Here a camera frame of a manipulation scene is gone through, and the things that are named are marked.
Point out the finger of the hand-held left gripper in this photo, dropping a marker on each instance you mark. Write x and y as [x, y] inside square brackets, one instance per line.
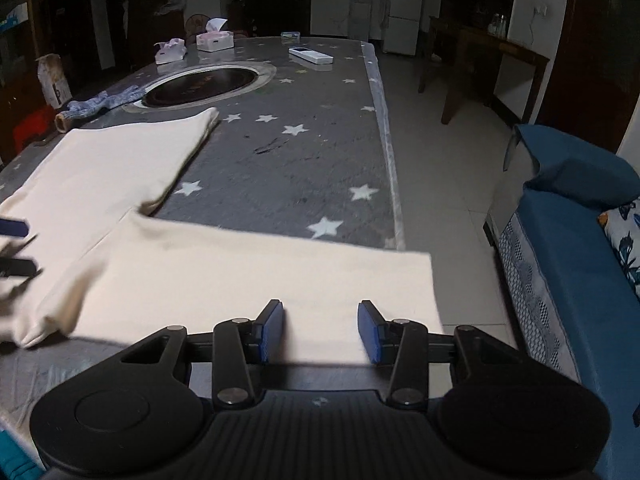
[17, 267]
[12, 226]

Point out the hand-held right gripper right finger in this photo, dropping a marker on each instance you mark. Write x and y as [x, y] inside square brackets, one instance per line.
[370, 335]

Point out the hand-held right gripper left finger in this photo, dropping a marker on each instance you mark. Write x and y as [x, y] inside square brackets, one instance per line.
[272, 335]

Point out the cream sweater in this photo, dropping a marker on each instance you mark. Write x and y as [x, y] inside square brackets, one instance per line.
[200, 280]

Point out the red plastic stool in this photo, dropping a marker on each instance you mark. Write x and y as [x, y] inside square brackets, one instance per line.
[30, 130]

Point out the cardboard tube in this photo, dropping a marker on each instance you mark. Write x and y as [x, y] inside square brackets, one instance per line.
[64, 122]

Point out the white and brown paper bag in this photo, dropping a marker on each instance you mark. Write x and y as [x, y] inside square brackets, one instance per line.
[52, 82]

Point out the blue knit cloth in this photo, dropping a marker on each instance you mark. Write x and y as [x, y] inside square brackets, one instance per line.
[105, 100]

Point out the grey star-print tablecloth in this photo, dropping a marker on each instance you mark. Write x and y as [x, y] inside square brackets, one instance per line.
[280, 175]

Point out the blue sofa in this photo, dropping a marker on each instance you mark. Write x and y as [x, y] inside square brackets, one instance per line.
[570, 280]

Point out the wooden display cabinet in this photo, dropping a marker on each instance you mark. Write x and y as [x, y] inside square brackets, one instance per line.
[75, 20]

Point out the small white tissue pack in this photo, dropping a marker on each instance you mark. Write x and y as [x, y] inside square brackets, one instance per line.
[170, 52]

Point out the round black inset cooktop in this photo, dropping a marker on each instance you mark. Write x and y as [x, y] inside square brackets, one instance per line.
[200, 85]

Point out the blue sofa cushion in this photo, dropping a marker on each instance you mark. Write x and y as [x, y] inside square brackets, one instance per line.
[570, 170]

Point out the electric fan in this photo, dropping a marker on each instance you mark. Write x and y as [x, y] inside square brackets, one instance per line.
[194, 27]

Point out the patterned pillow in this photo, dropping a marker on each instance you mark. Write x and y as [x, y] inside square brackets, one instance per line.
[625, 245]

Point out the pink tissue box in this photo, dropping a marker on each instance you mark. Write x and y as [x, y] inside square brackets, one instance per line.
[215, 40]

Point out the white remote control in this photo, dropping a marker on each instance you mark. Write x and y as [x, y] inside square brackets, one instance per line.
[310, 56]

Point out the small clear plastic box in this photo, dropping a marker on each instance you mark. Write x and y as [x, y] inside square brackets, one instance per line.
[290, 37]

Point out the wooden desk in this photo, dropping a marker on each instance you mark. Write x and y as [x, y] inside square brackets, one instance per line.
[500, 50]

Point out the white water dispenser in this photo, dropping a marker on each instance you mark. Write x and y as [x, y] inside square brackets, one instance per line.
[360, 20]

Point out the white refrigerator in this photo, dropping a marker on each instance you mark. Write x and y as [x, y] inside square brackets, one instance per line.
[404, 10]

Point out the glass bottles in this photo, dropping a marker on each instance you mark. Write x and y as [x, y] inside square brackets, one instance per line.
[496, 25]

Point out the brown wooden door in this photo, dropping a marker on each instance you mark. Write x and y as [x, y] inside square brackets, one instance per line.
[590, 50]

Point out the white wall socket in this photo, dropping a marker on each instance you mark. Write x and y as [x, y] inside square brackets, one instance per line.
[540, 11]

